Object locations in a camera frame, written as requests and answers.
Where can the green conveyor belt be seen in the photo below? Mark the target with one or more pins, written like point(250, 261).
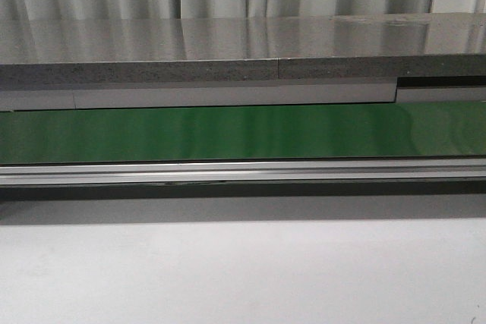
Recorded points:
point(244, 132)

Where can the grey stone counter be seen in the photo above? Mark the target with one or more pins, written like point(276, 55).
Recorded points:
point(109, 64)

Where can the aluminium conveyor side rail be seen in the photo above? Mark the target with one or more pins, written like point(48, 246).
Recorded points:
point(234, 171)

